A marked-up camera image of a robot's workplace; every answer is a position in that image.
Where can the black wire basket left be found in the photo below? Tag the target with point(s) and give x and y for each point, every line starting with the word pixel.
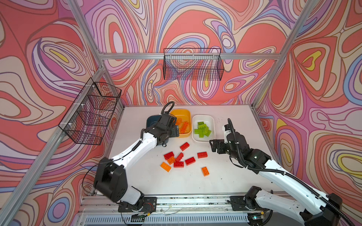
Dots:
pixel 91 112

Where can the orange lego chassis plate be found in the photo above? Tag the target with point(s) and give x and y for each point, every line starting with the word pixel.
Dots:
pixel 184 127

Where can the small orange lego brick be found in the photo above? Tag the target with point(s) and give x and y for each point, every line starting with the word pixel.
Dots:
pixel 171 160

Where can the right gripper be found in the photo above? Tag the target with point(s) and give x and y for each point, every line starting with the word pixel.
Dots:
pixel 220 143

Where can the red lego brick bottom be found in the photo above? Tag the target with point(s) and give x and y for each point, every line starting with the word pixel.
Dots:
pixel 178 164

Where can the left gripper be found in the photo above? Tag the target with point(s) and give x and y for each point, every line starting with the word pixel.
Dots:
pixel 175 131

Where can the yellow plastic bin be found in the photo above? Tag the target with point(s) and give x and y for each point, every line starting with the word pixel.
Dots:
pixel 186 116

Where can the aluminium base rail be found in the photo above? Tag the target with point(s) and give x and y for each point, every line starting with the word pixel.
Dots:
pixel 178 210

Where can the black wire basket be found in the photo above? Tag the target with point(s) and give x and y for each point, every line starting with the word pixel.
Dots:
pixel 196 64
pixel 91 112

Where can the black wire basket back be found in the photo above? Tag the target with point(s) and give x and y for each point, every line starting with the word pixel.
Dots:
pixel 196 64

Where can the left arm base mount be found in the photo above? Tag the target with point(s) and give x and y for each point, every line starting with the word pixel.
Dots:
pixel 145 205

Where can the red lego brick right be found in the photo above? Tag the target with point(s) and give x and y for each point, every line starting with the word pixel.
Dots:
pixel 202 155

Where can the dark teal plastic bin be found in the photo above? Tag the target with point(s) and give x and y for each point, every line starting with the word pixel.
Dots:
pixel 152 120

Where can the red lego brick centre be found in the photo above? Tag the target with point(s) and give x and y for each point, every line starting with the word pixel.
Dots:
pixel 190 161

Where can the green lego brick top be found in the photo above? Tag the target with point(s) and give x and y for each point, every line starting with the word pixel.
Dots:
pixel 201 127

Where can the white plastic bin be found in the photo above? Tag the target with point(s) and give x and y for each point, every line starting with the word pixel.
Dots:
pixel 209 122

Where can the red lego brick far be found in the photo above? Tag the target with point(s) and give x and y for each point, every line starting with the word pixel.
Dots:
pixel 184 146

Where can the long green lego brick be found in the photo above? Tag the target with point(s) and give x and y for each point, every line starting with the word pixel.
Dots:
pixel 198 131

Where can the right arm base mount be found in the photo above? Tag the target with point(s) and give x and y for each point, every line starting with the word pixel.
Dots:
pixel 241 203

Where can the red lego brick left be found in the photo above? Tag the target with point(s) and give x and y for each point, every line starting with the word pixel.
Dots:
pixel 168 155

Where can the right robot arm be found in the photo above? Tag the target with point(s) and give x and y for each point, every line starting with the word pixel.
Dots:
pixel 309 206

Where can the red lego brick upright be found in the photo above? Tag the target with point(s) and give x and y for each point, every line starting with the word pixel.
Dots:
pixel 179 157

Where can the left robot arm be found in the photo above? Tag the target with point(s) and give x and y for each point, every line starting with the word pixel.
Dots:
pixel 111 175

